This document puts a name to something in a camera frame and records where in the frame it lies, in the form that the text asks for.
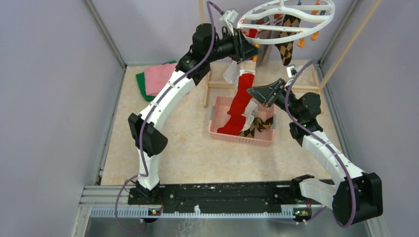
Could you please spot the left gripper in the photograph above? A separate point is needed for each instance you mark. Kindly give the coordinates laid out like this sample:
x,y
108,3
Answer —
x,y
243,50

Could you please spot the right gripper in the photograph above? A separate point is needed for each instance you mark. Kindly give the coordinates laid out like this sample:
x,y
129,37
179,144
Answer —
x,y
265,94

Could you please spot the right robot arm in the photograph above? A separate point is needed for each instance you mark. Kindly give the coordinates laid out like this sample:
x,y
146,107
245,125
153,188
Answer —
x,y
354,196

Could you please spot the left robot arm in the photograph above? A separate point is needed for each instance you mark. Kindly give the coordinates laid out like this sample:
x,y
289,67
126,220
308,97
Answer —
x,y
146,125

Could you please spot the white round sock hanger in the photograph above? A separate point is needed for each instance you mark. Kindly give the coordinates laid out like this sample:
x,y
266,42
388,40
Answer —
x,y
283,21

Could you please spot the striped white sock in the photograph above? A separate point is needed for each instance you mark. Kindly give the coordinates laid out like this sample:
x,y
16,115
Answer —
x,y
231,75

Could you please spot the pink plastic basket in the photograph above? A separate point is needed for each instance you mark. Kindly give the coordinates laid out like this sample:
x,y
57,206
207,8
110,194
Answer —
x,y
219,117

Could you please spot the pink folded cloth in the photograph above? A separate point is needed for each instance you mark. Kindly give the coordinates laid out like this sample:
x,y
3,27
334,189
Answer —
x,y
156,77

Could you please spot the green folded cloth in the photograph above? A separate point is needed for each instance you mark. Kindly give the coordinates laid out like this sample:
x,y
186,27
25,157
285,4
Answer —
x,y
141,84

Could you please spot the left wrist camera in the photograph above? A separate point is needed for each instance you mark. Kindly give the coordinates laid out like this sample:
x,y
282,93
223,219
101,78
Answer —
x,y
227,19

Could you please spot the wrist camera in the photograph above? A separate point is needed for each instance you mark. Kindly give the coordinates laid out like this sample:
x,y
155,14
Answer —
x,y
227,19
292,70

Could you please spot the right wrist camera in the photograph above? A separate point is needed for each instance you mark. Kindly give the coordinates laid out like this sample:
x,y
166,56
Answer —
x,y
292,70

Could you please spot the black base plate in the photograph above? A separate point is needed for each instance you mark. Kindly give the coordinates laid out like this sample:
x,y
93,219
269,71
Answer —
x,y
267,191

